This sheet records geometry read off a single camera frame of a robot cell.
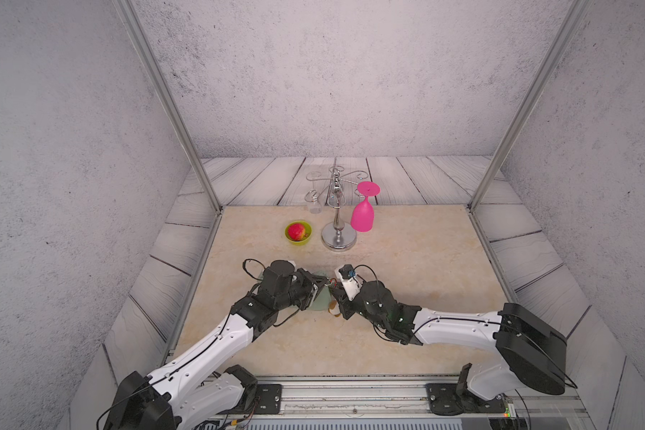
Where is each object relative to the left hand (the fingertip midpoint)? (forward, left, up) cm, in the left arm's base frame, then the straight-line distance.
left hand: (333, 279), depth 75 cm
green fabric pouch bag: (-1, +4, -9) cm, 10 cm away
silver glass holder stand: (+31, -2, -20) cm, 37 cm away
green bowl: (+32, +9, -16) cm, 36 cm away
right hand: (0, 0, -6) cm, 6 cm away
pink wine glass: (+25, -11, -1) cm, 28 cm away
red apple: (+29, +14, -14) cm, 35 cm away
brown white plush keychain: (-3, 0, -10) cm, 11 cm away
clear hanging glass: (+37, +6, -8) cm, 38 cm away
